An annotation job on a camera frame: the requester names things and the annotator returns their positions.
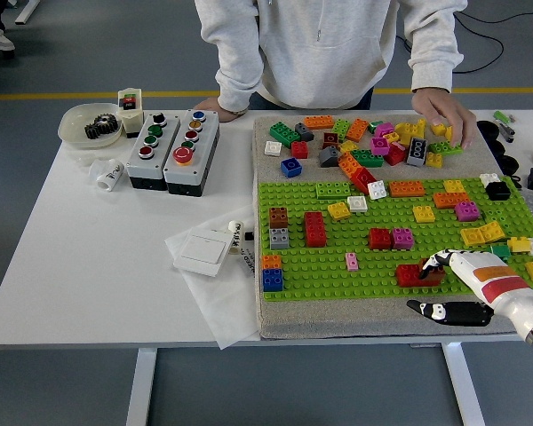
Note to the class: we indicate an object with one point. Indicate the white translucent sheet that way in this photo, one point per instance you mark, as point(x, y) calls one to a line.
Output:
point(222, 310)

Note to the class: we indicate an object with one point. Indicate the cream plastic bowl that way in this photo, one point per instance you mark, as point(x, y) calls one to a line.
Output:
point(73, 128)

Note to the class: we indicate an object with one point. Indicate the blue square toy brick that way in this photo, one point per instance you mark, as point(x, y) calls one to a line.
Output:
point(291, 167)
point(273, 280)

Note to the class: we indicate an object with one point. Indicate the small black cap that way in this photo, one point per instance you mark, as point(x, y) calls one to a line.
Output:
point(249, 235)

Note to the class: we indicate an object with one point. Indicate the white desk foot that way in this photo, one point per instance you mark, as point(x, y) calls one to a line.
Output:
point(24, 9)

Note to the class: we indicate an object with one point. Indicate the orange square toy brick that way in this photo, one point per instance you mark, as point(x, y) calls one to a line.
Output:
point(272, 262)

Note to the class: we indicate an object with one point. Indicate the dark grey sloped brick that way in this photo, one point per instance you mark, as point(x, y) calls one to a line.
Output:
point(330, 156)
point(304, 131)

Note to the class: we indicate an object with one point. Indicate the grey square toy brick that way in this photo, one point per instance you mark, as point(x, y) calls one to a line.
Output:
point(280, 239)

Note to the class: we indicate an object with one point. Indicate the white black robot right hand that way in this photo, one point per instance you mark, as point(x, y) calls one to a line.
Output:
point(493, 279)

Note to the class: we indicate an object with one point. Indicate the small yellow toy brick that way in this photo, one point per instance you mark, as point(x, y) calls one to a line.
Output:
point(519, 244)

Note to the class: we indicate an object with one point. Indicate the person's left hand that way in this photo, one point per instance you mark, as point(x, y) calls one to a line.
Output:
point(444, 108)

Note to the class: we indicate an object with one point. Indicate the lime long flat brick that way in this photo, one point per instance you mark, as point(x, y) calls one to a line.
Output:
point(333, 190)

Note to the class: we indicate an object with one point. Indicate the grey emergency-stop control box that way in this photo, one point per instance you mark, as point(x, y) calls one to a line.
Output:
point(206, 133)

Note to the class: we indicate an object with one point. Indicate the grey metal small tool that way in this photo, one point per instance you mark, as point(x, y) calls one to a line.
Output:
point(507, 132)

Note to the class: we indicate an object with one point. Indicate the small pink toy brick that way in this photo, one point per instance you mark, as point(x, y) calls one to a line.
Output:
point(352, 262)

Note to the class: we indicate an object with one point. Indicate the orange six-stud toy brick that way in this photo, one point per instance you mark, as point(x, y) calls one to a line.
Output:
point(348, 163)

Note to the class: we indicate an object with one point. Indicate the black metal gear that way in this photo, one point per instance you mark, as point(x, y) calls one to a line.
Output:
point(101, 127)

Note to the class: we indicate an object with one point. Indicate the long orange toy brick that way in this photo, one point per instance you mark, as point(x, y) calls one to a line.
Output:
point(358, 129)
point(448, 200)
point(407, 189)
point(319, 122)

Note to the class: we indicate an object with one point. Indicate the long lime toy brick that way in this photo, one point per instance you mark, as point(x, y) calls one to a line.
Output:
point(439, 147)

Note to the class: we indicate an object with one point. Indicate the long yellow toy brick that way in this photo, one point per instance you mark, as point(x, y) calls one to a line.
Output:
point(411, 128)

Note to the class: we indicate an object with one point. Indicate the red six-stud toy brick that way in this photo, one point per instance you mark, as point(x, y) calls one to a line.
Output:
point(315, 229)

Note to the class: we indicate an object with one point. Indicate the black round cup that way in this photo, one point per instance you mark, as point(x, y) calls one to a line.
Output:
point(511, 165)
point(486, 126)
point(499, 147)

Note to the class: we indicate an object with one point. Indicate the long grey toy brick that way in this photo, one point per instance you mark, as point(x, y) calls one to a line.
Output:
point(417, 152)

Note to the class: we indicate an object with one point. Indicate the lime green toy brick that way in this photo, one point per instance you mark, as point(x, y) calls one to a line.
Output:
point(341, 128)

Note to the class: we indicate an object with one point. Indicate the grey four-button control box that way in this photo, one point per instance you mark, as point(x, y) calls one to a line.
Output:
point(138, 168)

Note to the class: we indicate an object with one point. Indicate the white flat square brick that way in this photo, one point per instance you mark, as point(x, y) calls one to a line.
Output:
point(273, 148)
point(357, 203)

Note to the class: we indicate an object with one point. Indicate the cream small switch box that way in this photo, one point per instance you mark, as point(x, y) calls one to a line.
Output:
point(131, 117)

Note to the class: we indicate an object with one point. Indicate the long red toy brick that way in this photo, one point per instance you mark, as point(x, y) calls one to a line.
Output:
point(408, 275)

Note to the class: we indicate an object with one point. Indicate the green studded baseplate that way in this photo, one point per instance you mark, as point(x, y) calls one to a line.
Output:
point(328, 277)

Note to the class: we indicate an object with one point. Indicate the white table leg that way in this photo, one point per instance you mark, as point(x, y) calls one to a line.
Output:
point(141, 390)
point(464, 386)

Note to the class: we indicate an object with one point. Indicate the white pipe fitting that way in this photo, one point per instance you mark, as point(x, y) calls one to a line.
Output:
point(111, 174)

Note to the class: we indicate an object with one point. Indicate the person's right hand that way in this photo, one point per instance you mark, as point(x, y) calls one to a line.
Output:
point(211, 105)

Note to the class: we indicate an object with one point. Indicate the dark red square brick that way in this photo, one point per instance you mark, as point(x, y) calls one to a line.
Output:
point(331, 139)

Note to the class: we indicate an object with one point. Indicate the long green toy brick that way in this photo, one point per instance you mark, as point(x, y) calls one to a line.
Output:
point(284, 133)
point(368, 159)

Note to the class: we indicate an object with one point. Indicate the white wall switch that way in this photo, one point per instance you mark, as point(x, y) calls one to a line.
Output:
point(203, 253)

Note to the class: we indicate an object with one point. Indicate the magenta square toy brick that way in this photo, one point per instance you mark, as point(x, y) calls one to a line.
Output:
point(403, 238)
point(385, 129)
point(379, 146)
point(466, 210)

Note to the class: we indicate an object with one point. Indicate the small dark green brick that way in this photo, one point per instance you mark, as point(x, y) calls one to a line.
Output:
point(502, 249)
point(373, 126)

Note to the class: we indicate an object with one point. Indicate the white labelled tube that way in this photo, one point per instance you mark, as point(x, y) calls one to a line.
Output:
point(236, 231)

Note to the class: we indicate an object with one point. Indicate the grey foam mat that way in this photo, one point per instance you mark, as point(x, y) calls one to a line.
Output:
point(382, 317)

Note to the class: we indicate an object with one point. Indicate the red square toy brick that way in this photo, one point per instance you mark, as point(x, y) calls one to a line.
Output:
point(395, 156)
point(363, 179)
point(379, 239)
point(300, 150)

